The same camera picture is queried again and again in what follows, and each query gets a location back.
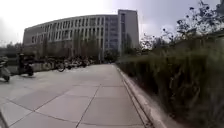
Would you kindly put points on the grey slab pavement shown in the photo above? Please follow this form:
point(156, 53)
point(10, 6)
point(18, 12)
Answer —
point(90, 100)

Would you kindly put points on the large curved grey building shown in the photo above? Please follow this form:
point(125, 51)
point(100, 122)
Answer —
point(83, 28)

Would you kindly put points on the green hedge with bushes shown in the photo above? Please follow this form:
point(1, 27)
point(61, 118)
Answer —
point(186, 76)

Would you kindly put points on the dark scooter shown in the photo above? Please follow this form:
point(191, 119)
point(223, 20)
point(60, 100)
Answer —
point(25, 67)

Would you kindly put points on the row of trees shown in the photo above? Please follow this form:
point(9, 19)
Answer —
point(80, 50)

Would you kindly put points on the row of parked bicycles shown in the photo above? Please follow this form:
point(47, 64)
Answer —
point(60, 65)

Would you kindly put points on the pale scooter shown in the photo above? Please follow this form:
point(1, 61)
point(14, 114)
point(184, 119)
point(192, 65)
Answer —
point(4, 71)

